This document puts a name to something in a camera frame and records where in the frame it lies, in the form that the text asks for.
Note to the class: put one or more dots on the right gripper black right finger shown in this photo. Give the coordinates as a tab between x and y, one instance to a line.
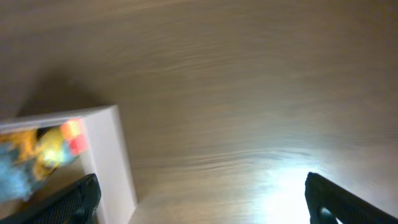
329	203

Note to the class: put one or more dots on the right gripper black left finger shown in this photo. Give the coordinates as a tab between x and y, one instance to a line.
74	204

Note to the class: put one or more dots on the pink cardboard box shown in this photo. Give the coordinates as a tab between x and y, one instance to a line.
106	156

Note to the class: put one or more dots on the grey yellow toy car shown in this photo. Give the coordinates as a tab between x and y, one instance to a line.
18	180

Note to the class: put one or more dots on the yellow grey ball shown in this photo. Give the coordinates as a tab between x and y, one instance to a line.
50	153

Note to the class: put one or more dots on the colourful puzzle cube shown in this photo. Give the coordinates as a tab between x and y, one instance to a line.
73	132

